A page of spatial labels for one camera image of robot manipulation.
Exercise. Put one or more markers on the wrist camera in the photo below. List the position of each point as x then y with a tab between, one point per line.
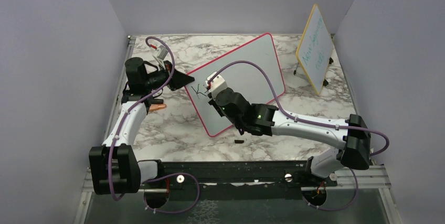
161	53
215	84

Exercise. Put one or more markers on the aluminium frame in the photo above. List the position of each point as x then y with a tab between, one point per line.
87	186

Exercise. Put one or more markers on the yellow framed whiteboard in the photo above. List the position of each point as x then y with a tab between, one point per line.
314	52

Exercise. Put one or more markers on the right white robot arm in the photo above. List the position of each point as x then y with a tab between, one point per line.
350	144

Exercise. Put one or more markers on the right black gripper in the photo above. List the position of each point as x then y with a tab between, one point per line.
212	102

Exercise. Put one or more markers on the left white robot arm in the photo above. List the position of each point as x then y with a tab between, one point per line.
113	165

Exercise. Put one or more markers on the black mounting rail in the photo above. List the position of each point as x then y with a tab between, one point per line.
186	181

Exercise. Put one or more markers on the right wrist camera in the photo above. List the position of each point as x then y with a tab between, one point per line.
215	84

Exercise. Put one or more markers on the pink framed whiteboard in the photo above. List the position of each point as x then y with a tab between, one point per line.
257	73

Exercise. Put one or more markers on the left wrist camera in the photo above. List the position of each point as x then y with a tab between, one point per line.
161	53

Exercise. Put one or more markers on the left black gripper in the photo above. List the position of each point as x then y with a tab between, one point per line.
179	79

